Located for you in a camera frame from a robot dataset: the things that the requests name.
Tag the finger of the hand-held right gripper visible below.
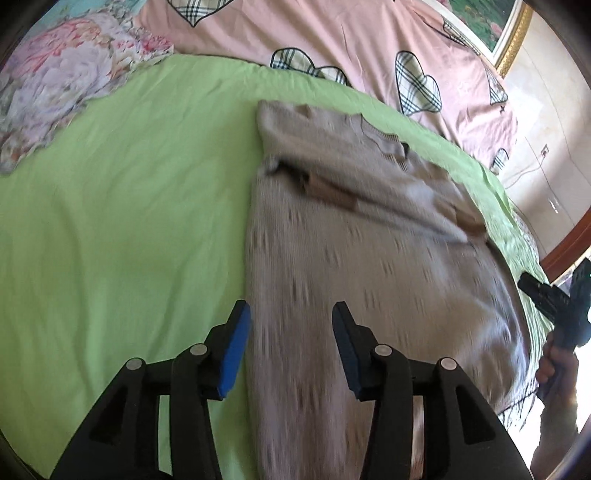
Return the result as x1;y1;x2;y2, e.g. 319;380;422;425
517;272;573;324

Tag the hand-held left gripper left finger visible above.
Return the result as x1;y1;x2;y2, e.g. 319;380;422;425
50;300;252;480

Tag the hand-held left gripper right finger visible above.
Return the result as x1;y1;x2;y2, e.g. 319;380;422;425
332;301;533;480

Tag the beige knitted sweater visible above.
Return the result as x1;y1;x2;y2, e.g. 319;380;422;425
242;99;539;480

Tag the person's right hand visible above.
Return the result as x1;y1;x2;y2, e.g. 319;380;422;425
534;331;581;403

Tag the green bed sheet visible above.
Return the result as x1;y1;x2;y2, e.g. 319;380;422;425
0;53;555;480

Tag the gold framed picture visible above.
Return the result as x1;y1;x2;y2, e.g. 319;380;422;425
450;0;534;77

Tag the pink quilt with plaid hearts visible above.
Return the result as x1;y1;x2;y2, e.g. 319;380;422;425
139;0;520;175

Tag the purple floral ruffled pillow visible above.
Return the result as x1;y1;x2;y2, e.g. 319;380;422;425
0;11;175;174

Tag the teal floral quilt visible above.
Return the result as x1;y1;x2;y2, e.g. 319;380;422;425
39;0;153;29

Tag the wooden bed frame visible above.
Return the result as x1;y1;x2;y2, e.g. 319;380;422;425
540;216;591;283

